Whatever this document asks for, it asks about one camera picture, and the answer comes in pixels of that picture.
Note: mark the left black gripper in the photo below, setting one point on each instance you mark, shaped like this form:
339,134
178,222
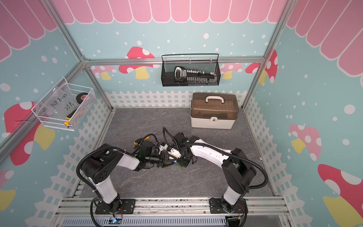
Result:
162,161

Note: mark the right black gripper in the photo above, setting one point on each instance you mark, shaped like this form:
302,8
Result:
178,161

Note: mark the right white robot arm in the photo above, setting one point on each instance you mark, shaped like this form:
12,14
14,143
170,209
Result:
238,170

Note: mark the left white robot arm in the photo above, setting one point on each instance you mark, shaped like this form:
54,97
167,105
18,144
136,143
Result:
95,168

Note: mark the yellow black screwdriver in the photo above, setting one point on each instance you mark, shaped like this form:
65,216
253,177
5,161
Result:
138,141

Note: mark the white toolbox brown lid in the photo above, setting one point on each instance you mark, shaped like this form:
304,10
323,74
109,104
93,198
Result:
214,111

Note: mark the socket wrench set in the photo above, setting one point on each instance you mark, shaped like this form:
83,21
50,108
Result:
194,77

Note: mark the black tape roll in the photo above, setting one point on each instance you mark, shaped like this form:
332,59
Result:
81,97

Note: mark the yellow black utility knife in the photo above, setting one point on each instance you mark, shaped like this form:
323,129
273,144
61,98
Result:
71,118

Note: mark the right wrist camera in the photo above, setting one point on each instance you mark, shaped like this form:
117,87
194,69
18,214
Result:
180,139

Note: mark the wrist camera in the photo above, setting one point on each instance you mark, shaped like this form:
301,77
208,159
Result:
180,139
147,148

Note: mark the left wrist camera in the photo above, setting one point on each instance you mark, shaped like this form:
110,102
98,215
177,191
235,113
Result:
147,148

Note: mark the black wire mesh basket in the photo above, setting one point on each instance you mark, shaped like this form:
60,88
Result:
197,62

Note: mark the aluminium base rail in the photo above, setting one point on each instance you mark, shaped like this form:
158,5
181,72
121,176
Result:
176,212

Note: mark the clear plastic wall bin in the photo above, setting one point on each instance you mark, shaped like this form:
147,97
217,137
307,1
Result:
52,110

